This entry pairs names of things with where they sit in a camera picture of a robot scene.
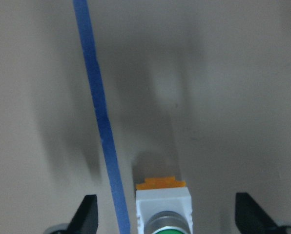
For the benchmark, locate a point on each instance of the white green push button switch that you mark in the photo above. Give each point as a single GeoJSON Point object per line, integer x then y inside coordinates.
{"type": "Point", "coordinates": [163, 202]}

